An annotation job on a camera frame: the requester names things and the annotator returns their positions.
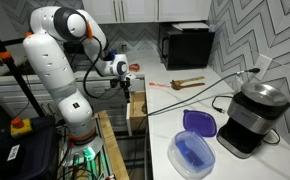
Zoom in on white wall outlet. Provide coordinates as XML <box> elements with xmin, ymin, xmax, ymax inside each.
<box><xmin>253</xmin><ymin>53</ymin><xmax>274</xmax><ymax>81</ymax></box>

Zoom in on black case with QR label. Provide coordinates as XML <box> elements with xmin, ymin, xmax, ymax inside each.
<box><xmin>0</xmin><ymin>115</ymin><xmax>60</xmax><ymax>180</ymax></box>

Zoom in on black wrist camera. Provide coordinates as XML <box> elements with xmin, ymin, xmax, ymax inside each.
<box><xmin>109</xmin><ymin>78</ymin><xmax>121</xmax><ymax>89</ymax></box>

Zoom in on dark wooden spoon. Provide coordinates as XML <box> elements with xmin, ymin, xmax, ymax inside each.
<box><xmin>171</xmin><ymin>81</ymin><xmax>207</xmax><ymax>91</ymax></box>

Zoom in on purple container lid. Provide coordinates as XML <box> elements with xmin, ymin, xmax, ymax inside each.
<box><xmin>182</xmin><ymin>108</ymin><xmax>218</xmax><ymax>139</ymax></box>

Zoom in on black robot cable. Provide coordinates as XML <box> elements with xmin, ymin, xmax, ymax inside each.
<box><xmin>80</xmin><ymin>34</ymin><xmax>119</xmax><ymax>100</ymax></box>

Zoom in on white upper cabinets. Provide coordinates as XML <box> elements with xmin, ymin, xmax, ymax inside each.
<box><xmin>81</xmin><ymin>0</ymin><xmax>213</xmax><ymax>25</ymax></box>

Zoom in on black countertop appliance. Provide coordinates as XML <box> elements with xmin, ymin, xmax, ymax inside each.
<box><xmin>64</xmin><ymin>41</ymin><xmax>113</xmax><ymax>73</ymax></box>

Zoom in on small red spoon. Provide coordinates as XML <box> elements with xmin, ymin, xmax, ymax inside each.
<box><xmin>148</xmin><ymin>82</ymin><xmax>171</xmax><ymax>89</ymax></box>

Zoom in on white background drawer cabinets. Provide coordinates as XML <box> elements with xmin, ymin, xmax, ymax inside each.
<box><xmin>0</xmin><ymin>71</ymin><xmax>130</xmax><ymax>120</ymax></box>

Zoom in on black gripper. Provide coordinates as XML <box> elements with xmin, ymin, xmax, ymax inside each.
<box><xmin>119</xmin><ymin>78</ymin><xmax>133</xmax><ymax>101</ymax></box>

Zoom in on white paper stack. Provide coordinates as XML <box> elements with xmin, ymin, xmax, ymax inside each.
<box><xmin>171</xmin><ymin>21</ymin><xmax>210</xmax><ymax>33</ymax></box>

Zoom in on orange heart shaped cutter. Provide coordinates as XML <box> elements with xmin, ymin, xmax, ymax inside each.
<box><xmin>128</xmin><ymin>62</ymin><xmax>141</xmax><ymax>72</ymax></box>

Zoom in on clear plastic food container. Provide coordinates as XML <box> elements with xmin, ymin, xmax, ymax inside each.
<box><xmin>166</xmin><ymin>130</ymin><xmax>217</xmax><ymax>180</ymax></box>

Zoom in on long grey cable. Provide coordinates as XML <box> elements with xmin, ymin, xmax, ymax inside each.
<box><xmin>146</xmin><ymin>67</ymin><xmax>262</xmax><ymax>118</ymax></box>

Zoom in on wooden board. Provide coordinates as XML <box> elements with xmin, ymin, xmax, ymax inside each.
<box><xmin>97</xmin><ymin>110</ymin><xmax>131</xmax><ymax>180</ymax></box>

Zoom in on black pole with orange clamp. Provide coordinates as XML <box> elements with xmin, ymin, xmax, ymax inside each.
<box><xmin>0</xmin><ymin>14</ymin><xmax>48</xmax><ymax>118</ymax></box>

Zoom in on small brown bag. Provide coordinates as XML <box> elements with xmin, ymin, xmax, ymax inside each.
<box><xmin>140</xmin><ymin>102</ymin><xmax>149</xmax><ymax>115</ymax></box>

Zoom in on black and steel coffee maker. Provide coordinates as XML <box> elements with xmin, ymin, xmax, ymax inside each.
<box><xmin>216</xmin><ymin>81</ymin><xmax>290</xmax><ymax>160</ymax></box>

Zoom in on metal robot stand frame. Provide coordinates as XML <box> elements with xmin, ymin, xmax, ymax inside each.
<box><xmin>56</xmin><ymin>117</ymin><xmax>115</xmax><ymax>180</ymax></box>

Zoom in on light wooden spoon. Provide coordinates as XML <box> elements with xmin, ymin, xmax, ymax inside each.
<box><xmin>170</xmin><ymin>76</ymin><xmax>206</xmax><ymax>86</ymax></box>

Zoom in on black microwave oven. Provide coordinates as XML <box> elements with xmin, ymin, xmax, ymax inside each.
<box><xmin>158</xmin><ymin>22</ymin><xmax>216</xmax><ymax>71</ymax></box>

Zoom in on yellow emergency stop box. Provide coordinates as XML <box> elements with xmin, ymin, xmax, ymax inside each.
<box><xmin>10</xmin><ymin>117</ymin><xmax>34</xmax><ymax>140</ymax></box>

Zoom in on wooden drawer with white front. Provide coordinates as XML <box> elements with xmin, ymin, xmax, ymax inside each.
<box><xmin>125</xmin><ymin>90</ymin><xmax>150</xmax><ymax>137</ymax></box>

